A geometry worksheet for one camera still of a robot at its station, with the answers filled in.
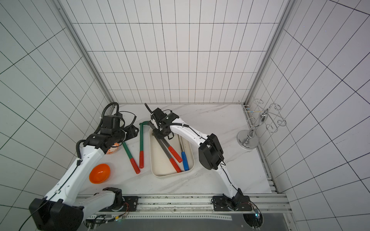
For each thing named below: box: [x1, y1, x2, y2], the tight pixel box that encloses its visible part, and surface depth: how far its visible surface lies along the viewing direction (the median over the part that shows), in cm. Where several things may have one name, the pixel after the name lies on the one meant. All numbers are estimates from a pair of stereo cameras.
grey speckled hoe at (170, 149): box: [147, 121, 183, 164], surface depth 81 cm
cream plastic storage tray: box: [148, 128, 195, 178], surface depth 88 cm
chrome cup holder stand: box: [237, 98, 287, 150], surface depth 81 cm
